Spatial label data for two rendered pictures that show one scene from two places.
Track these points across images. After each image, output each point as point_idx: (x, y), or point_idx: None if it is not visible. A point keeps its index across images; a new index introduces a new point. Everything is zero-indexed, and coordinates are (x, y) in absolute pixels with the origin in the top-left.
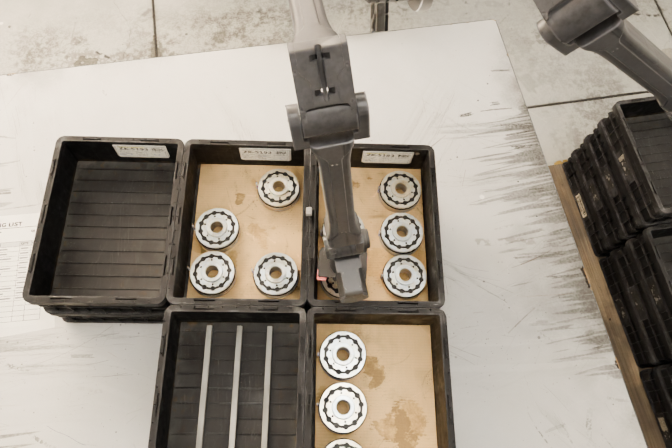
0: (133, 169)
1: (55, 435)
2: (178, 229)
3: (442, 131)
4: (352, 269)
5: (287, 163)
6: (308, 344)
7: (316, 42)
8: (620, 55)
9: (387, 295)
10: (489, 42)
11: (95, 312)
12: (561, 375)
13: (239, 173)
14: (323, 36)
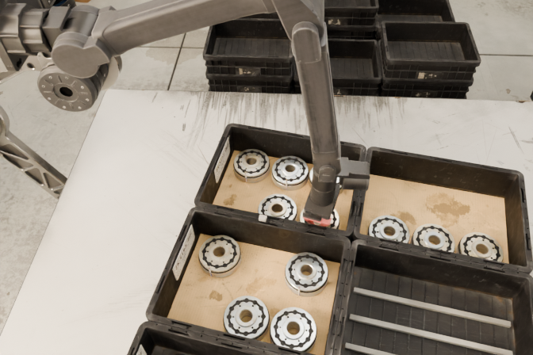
0: None
1: None
2: (249, 340)
3: (192, 145)
4: (348, 164)
5: (193, 244)
6: (387, 242)
7: None
8: None
9: (339, 196)
10: (126, 97)
11: None
12: (402, 126)
13: (187, 292)
14: None
